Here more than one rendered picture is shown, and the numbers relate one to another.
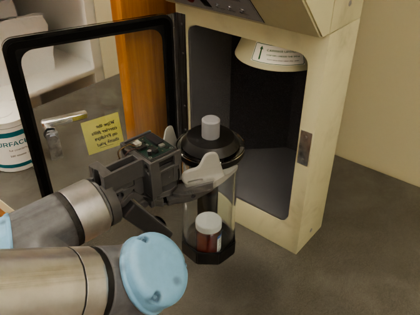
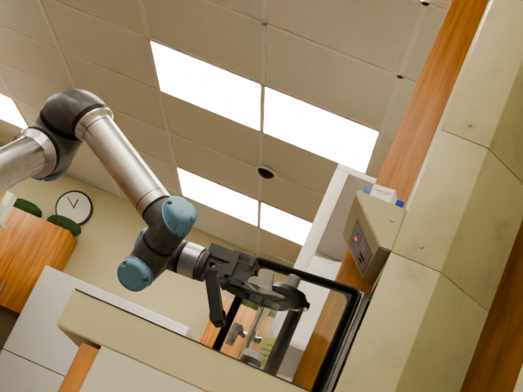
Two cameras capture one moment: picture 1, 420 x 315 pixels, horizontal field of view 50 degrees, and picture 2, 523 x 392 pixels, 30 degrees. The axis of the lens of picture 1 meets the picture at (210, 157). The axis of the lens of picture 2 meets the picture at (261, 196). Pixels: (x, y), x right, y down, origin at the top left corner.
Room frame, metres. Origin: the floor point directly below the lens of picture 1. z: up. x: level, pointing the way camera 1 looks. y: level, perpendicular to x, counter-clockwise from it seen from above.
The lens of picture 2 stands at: (-0.64, -1.66, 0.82)
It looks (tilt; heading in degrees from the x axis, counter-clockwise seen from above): 17 degrees up; 57
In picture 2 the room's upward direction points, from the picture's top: 25 degrees clockwise
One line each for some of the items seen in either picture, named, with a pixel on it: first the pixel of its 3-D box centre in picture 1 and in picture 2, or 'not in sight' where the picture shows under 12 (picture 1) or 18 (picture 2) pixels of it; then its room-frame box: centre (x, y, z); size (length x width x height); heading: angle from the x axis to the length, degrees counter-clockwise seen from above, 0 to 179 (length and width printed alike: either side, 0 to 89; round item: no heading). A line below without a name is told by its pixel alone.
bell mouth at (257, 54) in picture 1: (281, 40); not in sight; (0.83, -0.14, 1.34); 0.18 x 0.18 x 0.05
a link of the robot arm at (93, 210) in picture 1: (84, 208); (194, 261); (0.44, 0.16, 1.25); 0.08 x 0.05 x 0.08; 43
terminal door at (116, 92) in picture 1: (106, 124); (275, 347); (0.77, 0.21, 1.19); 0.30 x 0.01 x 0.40; 119
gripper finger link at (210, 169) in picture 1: (211, 167); (266, 283); (0.53, 0.00, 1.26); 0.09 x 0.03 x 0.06; 108
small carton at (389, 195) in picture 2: not in sight; (380, 203); (0.69, -0.06, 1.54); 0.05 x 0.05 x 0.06; 36
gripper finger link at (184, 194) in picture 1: (182, 188); (244, 286); (0.51, 0.04, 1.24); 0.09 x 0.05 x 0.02; 108
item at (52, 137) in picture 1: (54, 145); (233, 334); (0.71, 0.29, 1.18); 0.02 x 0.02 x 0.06; 29
